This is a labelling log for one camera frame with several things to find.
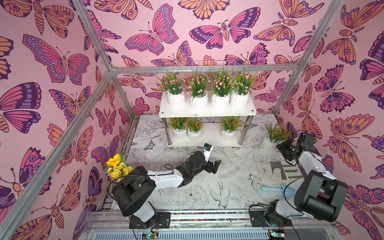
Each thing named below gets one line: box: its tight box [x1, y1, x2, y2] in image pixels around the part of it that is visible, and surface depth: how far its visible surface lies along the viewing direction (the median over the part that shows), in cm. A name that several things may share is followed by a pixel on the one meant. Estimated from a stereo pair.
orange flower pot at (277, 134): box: [262, 123, 292, 151], surface depth 97 cm
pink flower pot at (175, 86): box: [155, 70, 186, 108], surface depth 74 cm
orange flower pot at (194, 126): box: [186, 117, 204, 142], surface depth 93 cm
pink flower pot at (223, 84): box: [210, 68, 236, 111], surface depth 69 cm
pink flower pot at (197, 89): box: [187, 67, 212, 110], surface depth 69 cm
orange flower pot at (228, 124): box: [219, 116, 242, 141], surface depth 92 cm
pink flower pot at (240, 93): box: [230, 67, 256, 109], surface depth 73 cm
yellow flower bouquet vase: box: [104, 153, 134, 183], surface depth 69 cm
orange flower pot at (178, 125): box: [168, 117, 188, 140], surface depth 91 cm
